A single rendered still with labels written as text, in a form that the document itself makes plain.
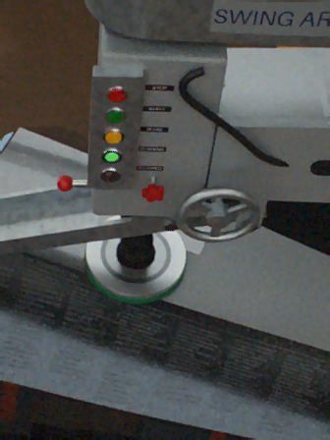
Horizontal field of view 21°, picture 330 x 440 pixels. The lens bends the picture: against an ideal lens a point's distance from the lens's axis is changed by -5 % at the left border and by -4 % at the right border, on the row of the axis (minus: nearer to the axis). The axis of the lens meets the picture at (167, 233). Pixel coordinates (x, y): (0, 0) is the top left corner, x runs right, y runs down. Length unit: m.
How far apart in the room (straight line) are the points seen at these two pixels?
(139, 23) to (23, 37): 2.38
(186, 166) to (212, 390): 0.60
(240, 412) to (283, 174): 0.61
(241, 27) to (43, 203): 0.74
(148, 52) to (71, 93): 2.09
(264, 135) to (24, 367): 0.84
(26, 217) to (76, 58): 1.75
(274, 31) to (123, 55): 0.23
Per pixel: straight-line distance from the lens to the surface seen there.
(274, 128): 1.55
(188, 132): 1.53
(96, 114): 1.47
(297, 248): 2.10
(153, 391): 2.03
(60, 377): 2.07
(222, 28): 1.36
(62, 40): 3.70
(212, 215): 1.62
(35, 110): 3.43
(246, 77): 1.61
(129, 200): 1.67
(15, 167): 2.18
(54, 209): 1.93
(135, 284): 1.96
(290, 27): 1.38
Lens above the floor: 2.50
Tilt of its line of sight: 54 degrees down
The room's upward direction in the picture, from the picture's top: 8 degrees clockwise
